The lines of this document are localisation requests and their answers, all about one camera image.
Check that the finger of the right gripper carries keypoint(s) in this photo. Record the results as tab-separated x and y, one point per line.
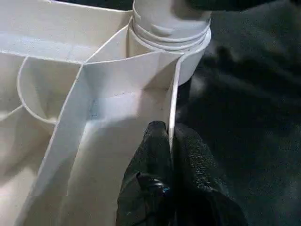
221	4

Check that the black work mat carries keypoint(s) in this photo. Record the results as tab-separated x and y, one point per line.
249	117

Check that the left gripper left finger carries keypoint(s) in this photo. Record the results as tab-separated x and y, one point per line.
148	183

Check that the white plastic table leg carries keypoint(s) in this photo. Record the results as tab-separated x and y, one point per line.
164	19

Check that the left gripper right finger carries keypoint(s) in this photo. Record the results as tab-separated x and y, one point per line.
202	188

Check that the white plastic table top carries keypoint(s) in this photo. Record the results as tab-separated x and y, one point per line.
47	47

